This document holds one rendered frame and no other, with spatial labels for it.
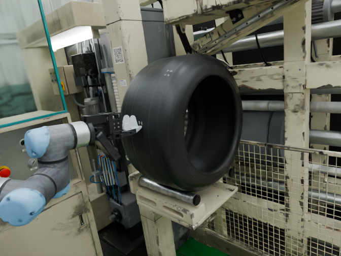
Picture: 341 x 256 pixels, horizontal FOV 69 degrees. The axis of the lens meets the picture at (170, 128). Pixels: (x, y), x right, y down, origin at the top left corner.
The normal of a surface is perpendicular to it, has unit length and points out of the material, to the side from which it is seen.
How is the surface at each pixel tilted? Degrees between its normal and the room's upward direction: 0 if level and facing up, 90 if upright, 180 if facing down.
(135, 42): 90
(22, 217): 90
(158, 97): 58
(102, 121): 89
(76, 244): 90
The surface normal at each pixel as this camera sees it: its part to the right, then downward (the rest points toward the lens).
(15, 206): 0.01, 0.26
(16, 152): 0.73, 0.08
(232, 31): -0.67, 0.27
